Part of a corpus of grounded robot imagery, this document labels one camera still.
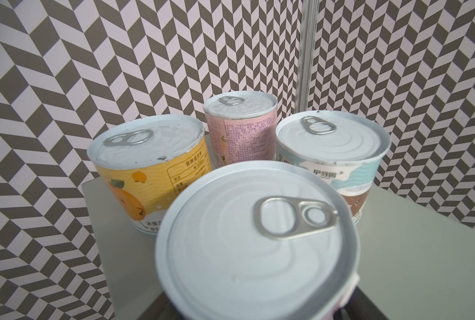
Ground pink labelled can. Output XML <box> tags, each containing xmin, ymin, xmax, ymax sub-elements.
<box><xmin>203</xmin><ymin>91</ymin><xmax>277</xmax><ymax>167</ymax></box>

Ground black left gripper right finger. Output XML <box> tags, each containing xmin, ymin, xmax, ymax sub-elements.
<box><xmin>341</xmin><ymin>287</ymin><xmax>388</xmax><ymax>320</ymax></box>

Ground white metal cabinet counter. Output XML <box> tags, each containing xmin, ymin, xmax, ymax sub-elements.
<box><xmin>83</xmin><ymin>177</ymin><xmax>475</xmax><ymax>319</ymax></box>

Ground yellow labelled can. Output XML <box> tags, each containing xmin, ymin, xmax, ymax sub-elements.
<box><xmin>87</xmin><ymin>115</ymin><xmax>212</xmax><ymax>235</ymax></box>

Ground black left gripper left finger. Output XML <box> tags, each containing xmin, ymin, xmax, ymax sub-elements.
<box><xmin>138</xmin><ymin>293</ymin><xmax>174</xmax><ymax>320</ymax></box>

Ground pink can sideways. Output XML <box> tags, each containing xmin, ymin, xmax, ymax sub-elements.
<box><xmin>155</xmin><ymin>161</ymin><xmax>360</xmax><ymax>319</ymax></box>

